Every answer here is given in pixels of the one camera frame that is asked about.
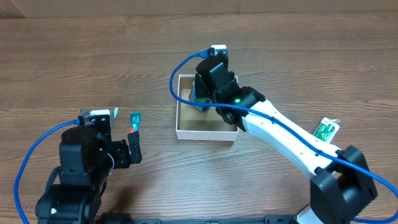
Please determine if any left blue cable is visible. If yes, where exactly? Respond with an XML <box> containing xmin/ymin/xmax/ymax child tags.
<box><xmin>13</xmin><ymin>118</ymin><xmax>80</xmax><ymax>224</ymax></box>

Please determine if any green soap bar package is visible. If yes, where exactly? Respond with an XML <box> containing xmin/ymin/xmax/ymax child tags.
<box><xmin>313</xmin><ymin>117</ymin><xmax>340</xmax><ymax>144</ymax></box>

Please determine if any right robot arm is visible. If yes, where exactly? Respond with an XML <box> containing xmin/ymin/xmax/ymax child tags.
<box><xmin>195</xmin><ymin>56</ymin><xmax>377</xmax><ymax>223</ymax></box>

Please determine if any clear soap pump bottle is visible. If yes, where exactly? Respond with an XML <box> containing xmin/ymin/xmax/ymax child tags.
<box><xmin>189</xmin><ymin>82</ymin><xmax>210</xmax><ymax>112</ymax></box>

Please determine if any blue cable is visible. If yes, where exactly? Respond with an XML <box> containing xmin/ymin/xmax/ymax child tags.
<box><xmin>13</xmin><ymin>118</ymin><xmax>80</xmax><ymax>224</ymax></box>
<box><xmin>169</xmin><ymin>49</ymin><xmax>398</xmax><ymax>224</ymax></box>

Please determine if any green Colgate toothbrush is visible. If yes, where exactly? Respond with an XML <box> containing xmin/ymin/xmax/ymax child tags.
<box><xmin>113</xmin><ymin>107</ymin><xmax>119</xmax><ymax>119</ymax></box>

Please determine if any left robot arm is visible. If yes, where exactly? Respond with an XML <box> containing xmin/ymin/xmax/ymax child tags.
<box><xmin>35</xmin><ymin>126</ymin><xmax>142</xmax><ymax>223</ymax></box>

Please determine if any right blue cable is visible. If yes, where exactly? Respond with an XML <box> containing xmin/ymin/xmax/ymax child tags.
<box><xmin>169</xmin><ymin>49</ymin><xmax>398</xmax><ymax>224</ymax></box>

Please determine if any white cardboard box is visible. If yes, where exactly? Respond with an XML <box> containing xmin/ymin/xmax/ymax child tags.
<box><xmin>175</xmin><ymin>74</ymin><xmax>239</xmax><ymax>142</ymax></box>

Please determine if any Colgate toothpaste tube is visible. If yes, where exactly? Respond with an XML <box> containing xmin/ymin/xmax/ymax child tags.
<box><xmin>130</xmin><ymin>112</ymin><xmax>141</xmax><ymax>133</ymax></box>

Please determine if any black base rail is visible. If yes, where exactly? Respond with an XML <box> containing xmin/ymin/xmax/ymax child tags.
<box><xmin>95</xmin><ymin>212</ymin><xmax>297</xmax><ymax>224</ymax></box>

